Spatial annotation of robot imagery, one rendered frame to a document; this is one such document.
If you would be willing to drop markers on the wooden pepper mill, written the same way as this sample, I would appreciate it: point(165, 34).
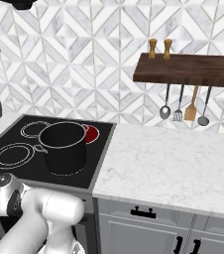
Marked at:
point(167, 48)

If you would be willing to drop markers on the metal slotted spatula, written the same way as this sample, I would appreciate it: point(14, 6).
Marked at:
point(178, 115)

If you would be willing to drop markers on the dark metal ladle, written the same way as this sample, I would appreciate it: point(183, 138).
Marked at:
point(203, 120)

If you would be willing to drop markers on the black stove with hob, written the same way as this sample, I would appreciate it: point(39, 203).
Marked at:
point(97, 158)

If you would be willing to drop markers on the wide grey drawer front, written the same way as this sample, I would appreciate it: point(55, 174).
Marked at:
point(170, 211)

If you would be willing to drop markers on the grey cupboard door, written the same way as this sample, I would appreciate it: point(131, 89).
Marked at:
point(137, 238)
point(219, 246)

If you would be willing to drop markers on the dark wooden wall shelf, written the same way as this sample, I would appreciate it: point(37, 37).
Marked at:
point(190, 69)

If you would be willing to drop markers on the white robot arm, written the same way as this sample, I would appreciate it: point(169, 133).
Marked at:
point(48, 211)

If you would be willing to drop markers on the metal hanging spoon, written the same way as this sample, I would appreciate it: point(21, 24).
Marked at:
point(165, 112)

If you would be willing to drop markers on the wooden spatula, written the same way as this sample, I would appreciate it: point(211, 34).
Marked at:
point(190, 112)

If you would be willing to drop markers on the wooden salt mill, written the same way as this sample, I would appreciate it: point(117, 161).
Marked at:
point(152, 48)

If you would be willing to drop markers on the black cooking pot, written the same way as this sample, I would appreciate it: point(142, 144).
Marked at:
point(66, 155)

